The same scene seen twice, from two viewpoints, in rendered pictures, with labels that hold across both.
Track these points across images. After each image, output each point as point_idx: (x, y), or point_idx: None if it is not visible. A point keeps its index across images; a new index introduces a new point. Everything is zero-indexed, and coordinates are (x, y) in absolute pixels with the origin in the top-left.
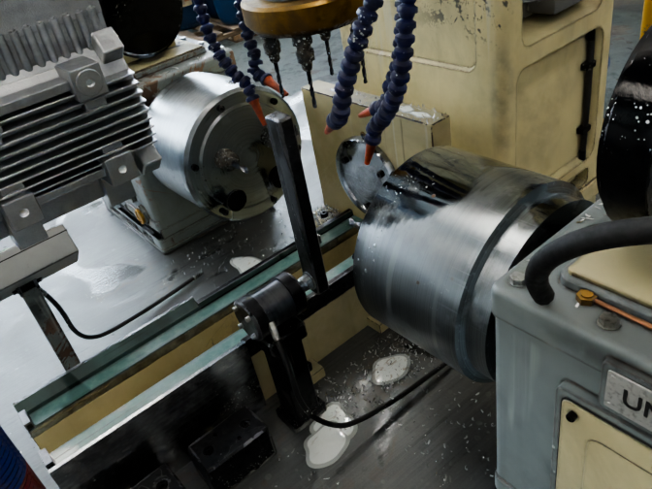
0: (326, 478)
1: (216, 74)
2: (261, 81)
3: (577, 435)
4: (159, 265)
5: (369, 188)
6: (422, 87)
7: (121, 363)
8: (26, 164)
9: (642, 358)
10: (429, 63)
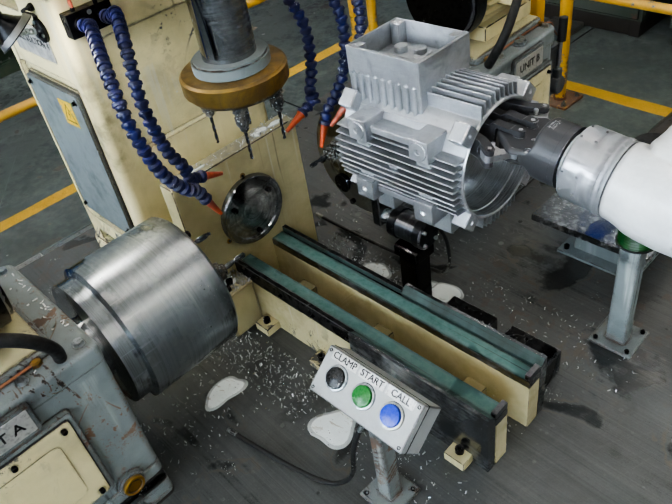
0: (470, 288)
1: (88, 257)
2: (206, 176)
3: None
4: (194, 489)
5: (257, 214)
6: (208, 136)
7: (424, 368)
8: None
9: (517, 52)
10: None
